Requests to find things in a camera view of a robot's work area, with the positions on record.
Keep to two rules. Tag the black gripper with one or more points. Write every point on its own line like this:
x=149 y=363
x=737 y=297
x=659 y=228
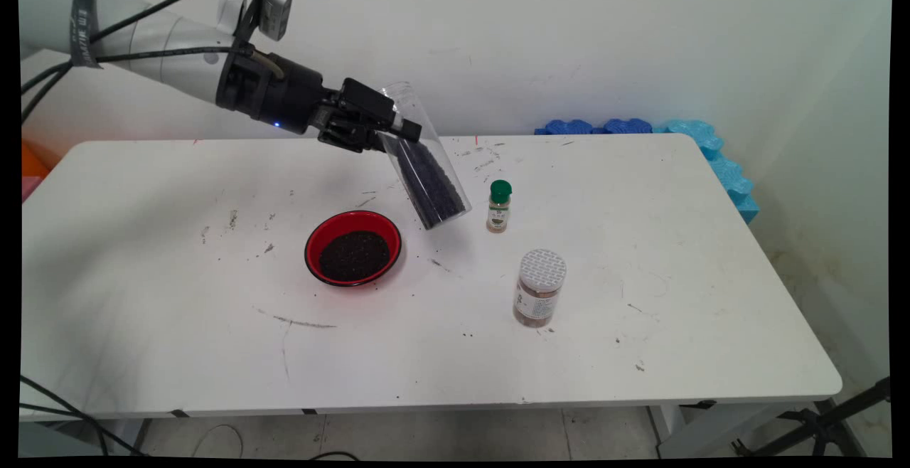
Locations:
x=284 y=94

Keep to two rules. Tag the clear jar with black seeds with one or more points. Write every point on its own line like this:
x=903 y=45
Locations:
x=434 y=190

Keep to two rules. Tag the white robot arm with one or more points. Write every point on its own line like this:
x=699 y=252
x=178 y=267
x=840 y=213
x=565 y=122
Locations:
x=156 y=48

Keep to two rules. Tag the red bowl with black rim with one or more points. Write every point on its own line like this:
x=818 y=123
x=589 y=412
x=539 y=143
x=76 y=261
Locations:
x=323 y=230

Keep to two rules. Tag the black seeds heap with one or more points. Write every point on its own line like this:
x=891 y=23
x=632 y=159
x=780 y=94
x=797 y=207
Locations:
x=355 y=256

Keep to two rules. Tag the small spice bottle green cap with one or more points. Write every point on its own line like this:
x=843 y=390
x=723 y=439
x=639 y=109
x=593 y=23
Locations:
x=498 y=213

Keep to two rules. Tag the peanut jar with white lid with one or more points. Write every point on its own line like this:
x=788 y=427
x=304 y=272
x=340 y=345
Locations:
x=539 y=290

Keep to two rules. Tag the orange box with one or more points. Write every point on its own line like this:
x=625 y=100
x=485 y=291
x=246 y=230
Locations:
x=32 y=161

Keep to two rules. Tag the pink box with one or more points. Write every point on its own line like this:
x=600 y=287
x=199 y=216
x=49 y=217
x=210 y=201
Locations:
x=26 y=187

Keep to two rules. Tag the light blue foam mat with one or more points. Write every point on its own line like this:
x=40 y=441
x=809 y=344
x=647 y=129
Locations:
x=725 y=169

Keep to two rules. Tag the white table leg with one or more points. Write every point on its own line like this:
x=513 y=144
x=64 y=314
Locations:
x=682 y=432
x=128 y=436

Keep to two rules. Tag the black tripod stand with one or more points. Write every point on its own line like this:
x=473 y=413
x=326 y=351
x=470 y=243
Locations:
x=825 y=425

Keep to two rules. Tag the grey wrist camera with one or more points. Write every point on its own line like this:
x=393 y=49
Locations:
x=275 y=11

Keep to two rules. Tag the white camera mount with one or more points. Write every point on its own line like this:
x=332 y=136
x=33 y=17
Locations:
x=231 y=13

